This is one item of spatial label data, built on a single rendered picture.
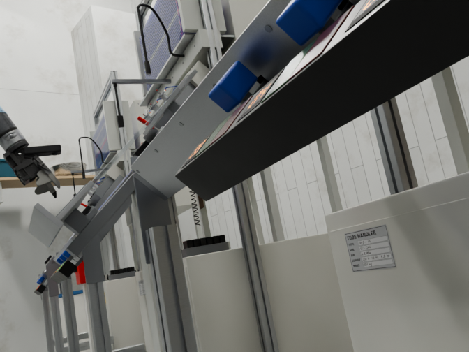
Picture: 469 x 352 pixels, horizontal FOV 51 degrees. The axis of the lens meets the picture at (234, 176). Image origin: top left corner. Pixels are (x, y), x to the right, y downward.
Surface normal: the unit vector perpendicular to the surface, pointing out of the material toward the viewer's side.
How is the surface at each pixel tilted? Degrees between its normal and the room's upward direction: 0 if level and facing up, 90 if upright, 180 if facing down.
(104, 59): 90
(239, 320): 90
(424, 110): 90
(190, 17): 90
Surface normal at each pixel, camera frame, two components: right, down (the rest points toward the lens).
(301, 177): -0.77, 0.03
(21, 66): 0.61, -0.26
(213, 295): 0.40, -0.24
